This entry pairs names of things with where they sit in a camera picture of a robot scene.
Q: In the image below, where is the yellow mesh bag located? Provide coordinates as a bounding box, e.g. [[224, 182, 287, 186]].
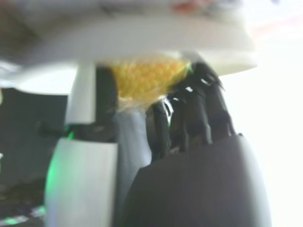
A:
[[111, 53, 193, 112]]

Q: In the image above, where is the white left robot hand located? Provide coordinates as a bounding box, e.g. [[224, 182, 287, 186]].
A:
[[44, 60, 273, 227]]

